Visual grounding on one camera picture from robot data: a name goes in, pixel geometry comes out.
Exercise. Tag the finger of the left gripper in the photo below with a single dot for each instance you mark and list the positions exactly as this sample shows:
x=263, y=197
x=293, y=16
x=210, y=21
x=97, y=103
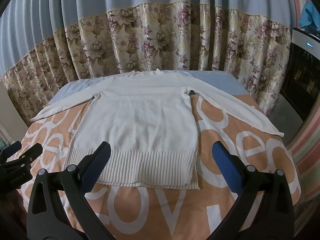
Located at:
x=10, y=150
x=25, y=159

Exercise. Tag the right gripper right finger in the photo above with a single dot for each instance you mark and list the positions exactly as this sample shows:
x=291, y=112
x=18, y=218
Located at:
x=274, y=218

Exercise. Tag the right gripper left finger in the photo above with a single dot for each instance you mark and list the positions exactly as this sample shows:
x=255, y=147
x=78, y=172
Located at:
x=47, y=218

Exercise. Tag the white knit sweater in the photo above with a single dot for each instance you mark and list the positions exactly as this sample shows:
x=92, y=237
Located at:
x=147, y=119

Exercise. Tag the beige cabinet at left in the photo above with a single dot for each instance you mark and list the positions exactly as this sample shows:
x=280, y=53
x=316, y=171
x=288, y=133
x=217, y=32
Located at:
x=13, y=128

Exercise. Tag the orange white patterned bedspread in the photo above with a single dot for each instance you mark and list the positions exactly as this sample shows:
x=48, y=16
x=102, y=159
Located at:
x=145, y=213

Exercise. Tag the striped pink cloth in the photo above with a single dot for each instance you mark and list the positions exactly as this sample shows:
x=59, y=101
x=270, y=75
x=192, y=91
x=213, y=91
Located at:
x=305, y=144

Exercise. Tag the floral and blue curtain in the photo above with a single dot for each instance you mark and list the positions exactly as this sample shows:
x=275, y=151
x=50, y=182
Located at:
x=46, y=44

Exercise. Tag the black appliance with silver top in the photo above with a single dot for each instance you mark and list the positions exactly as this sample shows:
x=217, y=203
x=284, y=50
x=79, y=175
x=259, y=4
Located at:
x=300, y=88

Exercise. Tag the blue cloth on appliance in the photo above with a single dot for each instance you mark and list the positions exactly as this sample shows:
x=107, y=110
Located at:
x=309, y=19

